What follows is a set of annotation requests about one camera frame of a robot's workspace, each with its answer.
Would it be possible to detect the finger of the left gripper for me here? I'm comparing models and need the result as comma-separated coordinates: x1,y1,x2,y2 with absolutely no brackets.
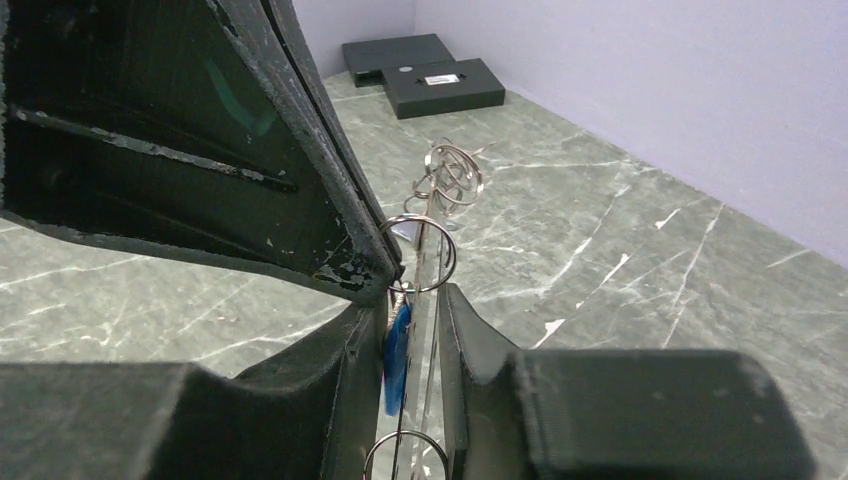
1,1,403,304

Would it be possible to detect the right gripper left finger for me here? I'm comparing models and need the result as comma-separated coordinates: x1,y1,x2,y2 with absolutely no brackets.
1,305,386,479

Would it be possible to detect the black flat case left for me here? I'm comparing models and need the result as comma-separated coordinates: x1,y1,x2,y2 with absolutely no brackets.
342,34,454,88

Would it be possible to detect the black flat case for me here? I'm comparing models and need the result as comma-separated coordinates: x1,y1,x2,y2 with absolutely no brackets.
342,34,454,88
382,58,506,120

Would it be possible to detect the black flat case right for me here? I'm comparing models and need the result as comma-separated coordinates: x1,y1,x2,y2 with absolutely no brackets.
382,58,506,120

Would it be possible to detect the blue tag key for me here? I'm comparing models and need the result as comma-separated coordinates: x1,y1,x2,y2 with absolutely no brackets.
383,293,411,416

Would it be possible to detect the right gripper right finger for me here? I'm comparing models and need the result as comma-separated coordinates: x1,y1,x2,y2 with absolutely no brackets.
437,284,817,479

